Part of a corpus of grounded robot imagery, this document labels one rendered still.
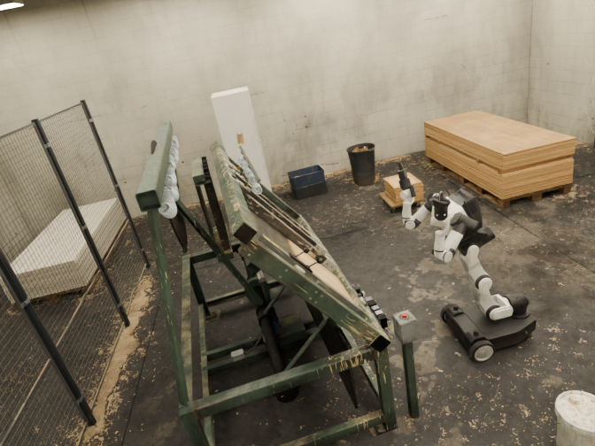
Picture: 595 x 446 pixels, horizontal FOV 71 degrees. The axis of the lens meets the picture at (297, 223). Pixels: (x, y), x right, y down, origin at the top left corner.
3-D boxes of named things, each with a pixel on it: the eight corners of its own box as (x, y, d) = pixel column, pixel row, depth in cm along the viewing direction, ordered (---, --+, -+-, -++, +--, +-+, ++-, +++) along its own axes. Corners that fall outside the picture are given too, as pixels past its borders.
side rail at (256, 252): (368, 345, 269) (380, 334, 268) (238, 253, 222) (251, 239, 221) (365, 340, 275) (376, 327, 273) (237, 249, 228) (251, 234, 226)
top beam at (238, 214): (246, 246, 221) (258, 232, 220) (231, 235, 217) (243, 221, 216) (217, 153, 419) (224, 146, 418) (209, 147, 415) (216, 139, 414)
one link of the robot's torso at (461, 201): (472, 213, 341) (454, 180, 326) (496, 231, 310) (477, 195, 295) (440, 234, 344) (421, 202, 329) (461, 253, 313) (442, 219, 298)
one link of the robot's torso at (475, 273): (483, 275, 357) (469, 233, 338) (496, 287, 341) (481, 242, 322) (467, 283, 358) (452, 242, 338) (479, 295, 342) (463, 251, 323)
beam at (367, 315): (380, 354, 274) (391, 342, 273) (368, 345, 269) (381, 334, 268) (298, 226, 472) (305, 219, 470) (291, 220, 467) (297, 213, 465)
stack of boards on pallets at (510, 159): (572, 192, 580) (577, 137, 547) (501, 209, 574) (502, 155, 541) (477, 149, 803) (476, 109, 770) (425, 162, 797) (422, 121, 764)
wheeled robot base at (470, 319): (507, 305, 397) (508, 276, 384) (544, 341, 350) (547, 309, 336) (444, 321, 394) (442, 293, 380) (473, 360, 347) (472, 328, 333)
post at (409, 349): (420, 416, 312) (413, 339, 280) (412, 419, 311) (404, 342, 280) (415, 410, 317) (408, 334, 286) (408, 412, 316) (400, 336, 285)
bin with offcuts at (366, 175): (382, 182, 746) (379, 147, 718) (355, 188, 743) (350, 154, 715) (374, 173, 792) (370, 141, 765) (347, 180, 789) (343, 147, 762)
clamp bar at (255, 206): (332, 273, 346) (351, 252, 343) (220, 187, 296) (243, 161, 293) (328, 267, 355) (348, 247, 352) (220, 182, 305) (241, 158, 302)
